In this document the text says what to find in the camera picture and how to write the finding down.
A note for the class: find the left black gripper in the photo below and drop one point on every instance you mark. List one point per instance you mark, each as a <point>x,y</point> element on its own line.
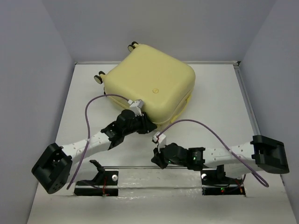
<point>146,125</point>

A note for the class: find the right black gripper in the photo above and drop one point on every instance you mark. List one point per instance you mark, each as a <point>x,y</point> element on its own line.
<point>158,158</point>

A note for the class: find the yellow hard-shell suitcase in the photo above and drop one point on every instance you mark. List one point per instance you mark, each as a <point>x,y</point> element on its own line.
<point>162,82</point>

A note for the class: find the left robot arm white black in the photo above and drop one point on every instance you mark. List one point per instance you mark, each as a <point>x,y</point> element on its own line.
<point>59,165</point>

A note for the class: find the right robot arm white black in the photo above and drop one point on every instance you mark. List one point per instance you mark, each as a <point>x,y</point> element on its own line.
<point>262,153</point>

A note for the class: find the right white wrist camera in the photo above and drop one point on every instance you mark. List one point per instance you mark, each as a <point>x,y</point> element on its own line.
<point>160,140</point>

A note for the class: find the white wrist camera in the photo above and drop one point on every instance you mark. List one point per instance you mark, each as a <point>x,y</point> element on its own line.
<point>136,106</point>
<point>160,140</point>

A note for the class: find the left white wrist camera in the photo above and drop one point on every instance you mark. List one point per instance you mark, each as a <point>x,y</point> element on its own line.
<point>136,106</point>

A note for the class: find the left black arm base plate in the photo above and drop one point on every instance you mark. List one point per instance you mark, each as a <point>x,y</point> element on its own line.
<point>105,183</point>

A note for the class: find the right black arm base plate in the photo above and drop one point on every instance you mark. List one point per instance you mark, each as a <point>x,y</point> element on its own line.
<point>215,183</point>

